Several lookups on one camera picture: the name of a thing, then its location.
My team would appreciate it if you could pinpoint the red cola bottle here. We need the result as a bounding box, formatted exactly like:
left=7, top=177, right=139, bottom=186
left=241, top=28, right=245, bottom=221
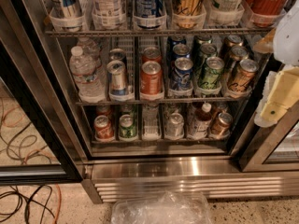
left=245, top=0, right=287, bottom=27

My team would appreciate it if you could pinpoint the brown drink plastic bottle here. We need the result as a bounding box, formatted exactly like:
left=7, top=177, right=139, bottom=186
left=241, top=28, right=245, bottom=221
left=187, top=103, right=212, bottom=140

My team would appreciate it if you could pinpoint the bottom rear red can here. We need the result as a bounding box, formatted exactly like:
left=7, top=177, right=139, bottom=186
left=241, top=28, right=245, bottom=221
left=96, top=105, right=112, bottom=118

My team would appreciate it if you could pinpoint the bronze can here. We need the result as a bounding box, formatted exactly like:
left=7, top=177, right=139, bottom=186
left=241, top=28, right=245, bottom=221
left=210, top=112, right=233, bottom=135
left=212, top=102, right=228, bottom=116

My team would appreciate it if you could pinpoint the rear orange soda can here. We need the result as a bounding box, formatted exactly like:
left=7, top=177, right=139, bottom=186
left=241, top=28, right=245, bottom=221
left=141, top=47, right=162, bottom=63

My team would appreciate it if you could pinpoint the bottom front bronze can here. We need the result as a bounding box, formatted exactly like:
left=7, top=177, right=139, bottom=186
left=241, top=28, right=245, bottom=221
left=210, top=112, right=233, bottom=135

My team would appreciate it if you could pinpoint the top gold can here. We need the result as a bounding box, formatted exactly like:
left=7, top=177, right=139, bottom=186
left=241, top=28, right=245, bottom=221
left=171, top=0, right=204, bottom=29

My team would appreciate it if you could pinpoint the top blue patterned can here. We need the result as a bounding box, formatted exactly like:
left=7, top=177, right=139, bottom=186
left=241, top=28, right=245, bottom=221
left=135, top=0, right=163, bottom=18

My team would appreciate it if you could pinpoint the clear water bottle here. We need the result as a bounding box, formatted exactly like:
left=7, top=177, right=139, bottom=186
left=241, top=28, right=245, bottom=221
left=78, top=37, right=102, bottom=68
left=69, top=46, right=105, bottom=103

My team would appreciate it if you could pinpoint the bottom rear bronze can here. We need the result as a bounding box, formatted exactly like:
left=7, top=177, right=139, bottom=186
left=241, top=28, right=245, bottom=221
left=212, top=102, right=228, bottom=116

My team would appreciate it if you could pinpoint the middle green soda can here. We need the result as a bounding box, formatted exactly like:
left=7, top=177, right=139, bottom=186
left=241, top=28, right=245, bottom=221
left=196, top=43, right=218, bottom=66

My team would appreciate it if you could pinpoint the front green soda can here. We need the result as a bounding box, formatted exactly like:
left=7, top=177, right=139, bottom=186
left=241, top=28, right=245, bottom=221
left=197, top=57, right=224, bottom=90

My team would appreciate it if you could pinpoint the front gold soda can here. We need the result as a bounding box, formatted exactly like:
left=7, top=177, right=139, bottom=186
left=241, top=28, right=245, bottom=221
left=227, top=59, right=258, bottom=92

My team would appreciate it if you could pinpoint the right fridge glass door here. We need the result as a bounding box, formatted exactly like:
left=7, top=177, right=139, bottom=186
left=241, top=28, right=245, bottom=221
left=239, top=102, right=299, bottom=172

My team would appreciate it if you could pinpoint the front orange soda can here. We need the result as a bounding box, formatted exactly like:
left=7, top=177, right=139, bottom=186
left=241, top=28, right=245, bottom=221
left=140, top=61, right=162, bottom=95

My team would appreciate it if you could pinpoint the top white label bottle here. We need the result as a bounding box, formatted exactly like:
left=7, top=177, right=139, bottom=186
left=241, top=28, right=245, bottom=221
left=93, top=0, right=126, bottom=29

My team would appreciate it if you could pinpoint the rear gold soda can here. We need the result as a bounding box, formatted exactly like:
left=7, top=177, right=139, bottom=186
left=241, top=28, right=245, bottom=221
left=220, top=35, right=243, bottom=57

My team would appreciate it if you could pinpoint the middle gold soda can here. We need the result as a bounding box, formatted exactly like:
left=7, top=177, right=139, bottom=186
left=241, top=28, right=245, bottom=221
left=224, top=45, right=249, bottom=70

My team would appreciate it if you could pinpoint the top wire shelf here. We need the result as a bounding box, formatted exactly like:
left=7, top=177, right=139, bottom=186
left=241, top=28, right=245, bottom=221
left=45, top=26, right=271, bottom=37

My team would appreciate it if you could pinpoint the front blue soda can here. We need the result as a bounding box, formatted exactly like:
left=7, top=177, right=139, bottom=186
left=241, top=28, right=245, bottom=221
left=170, top=57, right=193, bottom=91

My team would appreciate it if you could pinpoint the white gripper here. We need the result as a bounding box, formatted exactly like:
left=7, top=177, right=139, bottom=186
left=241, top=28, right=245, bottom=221
left=253, top=0, right=299, bottom=122

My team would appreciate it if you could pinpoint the green soda can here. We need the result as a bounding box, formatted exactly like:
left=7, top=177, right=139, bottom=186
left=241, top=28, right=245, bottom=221
left=196, top=43, right=218, bottom=66
left=197, top=57, right=224, bottom=90
left=193, top=35, right=212, bottom=49

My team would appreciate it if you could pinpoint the middle wire shelf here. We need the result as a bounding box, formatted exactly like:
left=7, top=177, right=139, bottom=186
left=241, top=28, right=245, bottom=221
left=75, top=96, right=248, bottom=106

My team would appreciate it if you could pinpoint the rear green soda can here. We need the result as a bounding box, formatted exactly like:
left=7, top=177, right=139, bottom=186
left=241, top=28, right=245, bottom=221
left=193, top=35, right=212, bottom=49

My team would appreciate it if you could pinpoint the gold soda can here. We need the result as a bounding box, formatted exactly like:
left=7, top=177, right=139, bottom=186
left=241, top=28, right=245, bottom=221
left=227, top=59, right=258, bottom=92
left=224, top=45, right=249, bottom=70
left=220, top=35, right=243, bottom=57

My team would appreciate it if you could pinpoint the front clear water bottle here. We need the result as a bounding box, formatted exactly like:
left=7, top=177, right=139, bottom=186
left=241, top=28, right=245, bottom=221
left=69, top=46, right=105, bottom=103

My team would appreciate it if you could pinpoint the rear blue soda can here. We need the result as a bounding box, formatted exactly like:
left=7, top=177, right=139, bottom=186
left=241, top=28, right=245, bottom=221
left=166, top=35, right=186, bottom=51

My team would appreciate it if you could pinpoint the steel fridge base grille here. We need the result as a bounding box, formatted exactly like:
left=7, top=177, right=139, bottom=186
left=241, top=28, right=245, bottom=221
left=81, top=157, right=299, bottom=203

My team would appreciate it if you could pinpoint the red can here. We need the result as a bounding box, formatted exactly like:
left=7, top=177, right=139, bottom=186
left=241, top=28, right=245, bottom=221
left=96, top=105, right=112, bottom=118
left=93, top=115, right=114, bottom=139

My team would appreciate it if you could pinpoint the top blue white can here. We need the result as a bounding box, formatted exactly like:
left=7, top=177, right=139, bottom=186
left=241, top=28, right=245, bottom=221
left=51, top=0, right=81, bottom=19

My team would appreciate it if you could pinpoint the bottom silver can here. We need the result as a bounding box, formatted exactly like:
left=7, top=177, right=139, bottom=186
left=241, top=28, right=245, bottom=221
left=165, top=113, right=184, bottom=139

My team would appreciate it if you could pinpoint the black floor cable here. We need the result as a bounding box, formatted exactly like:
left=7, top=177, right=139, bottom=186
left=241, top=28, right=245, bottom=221
left=0, top=98, right=56, bottom=224

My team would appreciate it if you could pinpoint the clear plastic bin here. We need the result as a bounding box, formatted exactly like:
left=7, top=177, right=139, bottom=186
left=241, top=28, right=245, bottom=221
left=111, top=191, right=212, bottom=224

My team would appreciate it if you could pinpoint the middle blue soda can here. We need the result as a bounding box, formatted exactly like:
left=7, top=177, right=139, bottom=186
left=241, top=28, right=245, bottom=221
left=172, top=44, right=191, bottom=61

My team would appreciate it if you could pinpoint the left fridge glass door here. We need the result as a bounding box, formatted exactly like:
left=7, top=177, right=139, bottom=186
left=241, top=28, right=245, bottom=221
left=0, top=44, right=82, bottom=186

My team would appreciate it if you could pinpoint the rear silver blue can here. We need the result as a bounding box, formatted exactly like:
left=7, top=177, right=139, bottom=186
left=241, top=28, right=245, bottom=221
left=108, top=49, right=126, bottom=63

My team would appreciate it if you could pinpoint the fridge glass door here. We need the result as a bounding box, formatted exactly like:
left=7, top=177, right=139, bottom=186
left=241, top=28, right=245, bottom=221
left=0, top=44, right=82, bottom=186
left=239, top=102, right=299, bottom=172

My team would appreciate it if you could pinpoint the blue soda can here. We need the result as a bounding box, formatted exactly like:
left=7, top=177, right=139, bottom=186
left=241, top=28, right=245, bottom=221
left=170, top=57, right=193, bottom=91
left=166, top=35, right=186, bottom=51
left=172, top=44, right=191, bottom=61

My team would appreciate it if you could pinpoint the orange soda can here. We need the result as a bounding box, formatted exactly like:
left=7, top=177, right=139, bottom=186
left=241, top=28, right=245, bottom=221
left=141, top=47, right=162, bottom=63
left=140, top=61, right=162, bottom=95

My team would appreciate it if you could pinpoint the wire shelf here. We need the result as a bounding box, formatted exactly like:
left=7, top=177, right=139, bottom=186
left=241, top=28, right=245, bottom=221
left=45, top=26, right=271, bottom=37
left=75, top=96, right=248, bottom=106

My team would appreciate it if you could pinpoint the rear clear water bottle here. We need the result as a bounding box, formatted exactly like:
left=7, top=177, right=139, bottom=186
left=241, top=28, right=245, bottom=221
left=78, top=37, right=102, bottom=68

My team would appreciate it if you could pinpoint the bottom front green can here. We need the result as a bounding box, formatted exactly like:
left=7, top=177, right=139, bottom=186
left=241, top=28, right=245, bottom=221
left=119, top=114, right=136, bottom=139

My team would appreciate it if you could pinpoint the bottom rear green can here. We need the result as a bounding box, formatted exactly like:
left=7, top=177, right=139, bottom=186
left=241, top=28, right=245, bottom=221
left=121, top=105, right=136, bottom=116

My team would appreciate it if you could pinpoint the bottom front red can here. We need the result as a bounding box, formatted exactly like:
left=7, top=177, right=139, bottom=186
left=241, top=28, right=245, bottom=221
left=93, top=115, right=114, bottom=139

